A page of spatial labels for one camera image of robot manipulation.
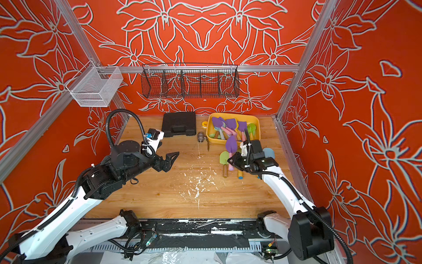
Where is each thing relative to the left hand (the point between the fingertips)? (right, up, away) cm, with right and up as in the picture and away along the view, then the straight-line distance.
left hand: (169, 146), depth 63 cm
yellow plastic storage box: (+40, +9, +48) cm, 63 cm away
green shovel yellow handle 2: (+34, -11, -5) cm, 36 cm away
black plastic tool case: (-7, +12, +57) cm, 59 cm away
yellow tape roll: (+12, +11, +50) cm, 53 cm away
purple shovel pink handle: (+22, +12, +48) cm, 54 cm away
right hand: (+25, -8, +18) cm, 32 cm away
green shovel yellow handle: (+33, -18, +25) cm, 45 cm away
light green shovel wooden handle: (+24, -10, +33) cm, 43 cm away
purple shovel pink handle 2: (+28, -1, +25) cm, 38 cm away
